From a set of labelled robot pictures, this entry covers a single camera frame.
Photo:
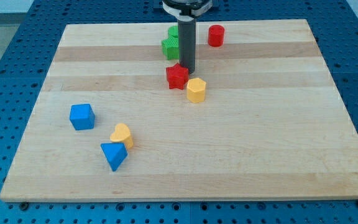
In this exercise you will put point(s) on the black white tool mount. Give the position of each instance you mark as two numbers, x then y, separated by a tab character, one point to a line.
190	8

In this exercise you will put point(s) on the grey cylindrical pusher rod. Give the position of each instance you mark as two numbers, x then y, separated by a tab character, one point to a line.
187	43

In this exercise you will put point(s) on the red cylinder block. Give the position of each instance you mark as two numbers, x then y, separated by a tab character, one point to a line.
216	35

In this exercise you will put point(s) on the green star block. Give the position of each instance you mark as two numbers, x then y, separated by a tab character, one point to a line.
170	48

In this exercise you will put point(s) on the red star block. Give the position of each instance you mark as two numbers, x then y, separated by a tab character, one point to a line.
177	76

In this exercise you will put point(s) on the green cylinder block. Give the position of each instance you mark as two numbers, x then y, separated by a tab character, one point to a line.
173	32

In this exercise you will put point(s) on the yellow hexagon block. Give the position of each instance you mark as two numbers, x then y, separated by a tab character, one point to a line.
196	90

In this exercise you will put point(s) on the yellow heart block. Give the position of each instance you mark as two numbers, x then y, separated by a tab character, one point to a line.
123	135

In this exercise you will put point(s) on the blue cube block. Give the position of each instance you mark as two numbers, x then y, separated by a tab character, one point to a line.
82	117

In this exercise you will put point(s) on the blue triangle block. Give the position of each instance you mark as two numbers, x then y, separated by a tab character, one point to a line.
115	153

